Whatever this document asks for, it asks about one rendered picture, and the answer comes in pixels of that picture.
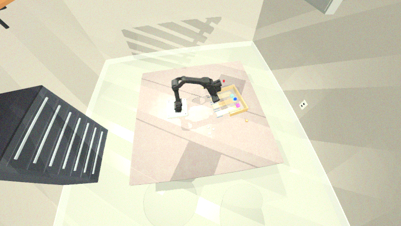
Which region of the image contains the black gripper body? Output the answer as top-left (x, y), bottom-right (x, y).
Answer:
top-left (208, 89), bottom-right (220, 103)

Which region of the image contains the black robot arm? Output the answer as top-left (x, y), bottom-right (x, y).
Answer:
top-left (171, 76), bottom-right (222, 112)

